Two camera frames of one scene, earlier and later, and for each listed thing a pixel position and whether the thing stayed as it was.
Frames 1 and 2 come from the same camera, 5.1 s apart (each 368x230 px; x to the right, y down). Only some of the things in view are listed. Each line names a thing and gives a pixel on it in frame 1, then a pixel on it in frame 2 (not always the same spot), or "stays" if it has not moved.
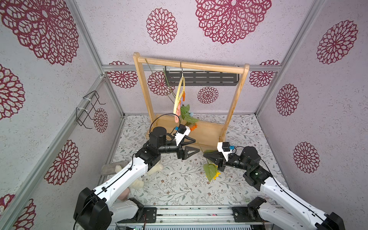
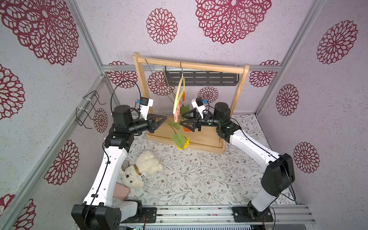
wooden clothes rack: [207, 135] stays
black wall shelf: [201, 78] stays
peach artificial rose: [187, 115] stays
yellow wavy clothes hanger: [178, 101] stays
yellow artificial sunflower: [211, 170] -> [181, 142]
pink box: [123, 196] stays
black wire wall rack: [88, 109] stays
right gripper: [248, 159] -> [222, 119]
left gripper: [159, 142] -> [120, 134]
